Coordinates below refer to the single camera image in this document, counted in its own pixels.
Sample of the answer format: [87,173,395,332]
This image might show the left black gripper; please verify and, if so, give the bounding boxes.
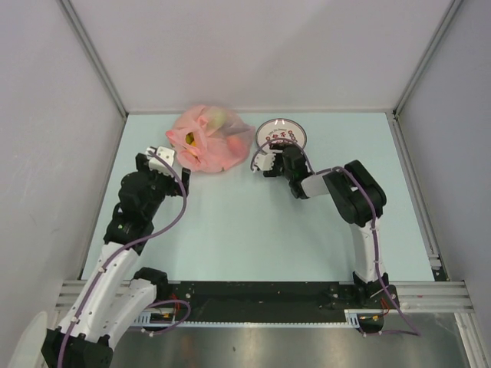
[136,153,189,219]

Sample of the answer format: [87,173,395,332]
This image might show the white printed plate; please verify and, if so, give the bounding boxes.
[255,118,307,148]

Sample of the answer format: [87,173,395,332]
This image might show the pink plastic bag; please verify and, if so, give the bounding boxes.
[166,105,255,173]

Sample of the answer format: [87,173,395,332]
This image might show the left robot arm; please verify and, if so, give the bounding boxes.
[41,146,191,367]

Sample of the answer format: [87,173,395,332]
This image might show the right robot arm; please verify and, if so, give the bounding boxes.
[250,139,396,310]

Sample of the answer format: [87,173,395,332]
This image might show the yellow fake fruit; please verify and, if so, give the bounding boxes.
[185,133,196,150]

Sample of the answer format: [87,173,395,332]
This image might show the red fake fruit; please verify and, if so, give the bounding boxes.
[226,136,249,157]

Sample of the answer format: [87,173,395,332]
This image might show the green fake pear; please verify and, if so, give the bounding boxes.
[209,109,227,129]

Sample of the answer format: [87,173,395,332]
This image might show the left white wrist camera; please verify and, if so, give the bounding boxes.
[145,146,176,176]

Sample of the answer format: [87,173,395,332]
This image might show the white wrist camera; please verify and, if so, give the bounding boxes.
[252,151,278,173]
[145,146,176,176]

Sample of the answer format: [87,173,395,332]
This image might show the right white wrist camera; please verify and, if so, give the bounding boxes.
[252,151,278,173]

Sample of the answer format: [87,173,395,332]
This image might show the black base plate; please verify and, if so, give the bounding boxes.
[167,281,399,324]

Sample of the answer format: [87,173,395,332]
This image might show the white cable duct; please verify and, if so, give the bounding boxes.
[130,308,384,329]

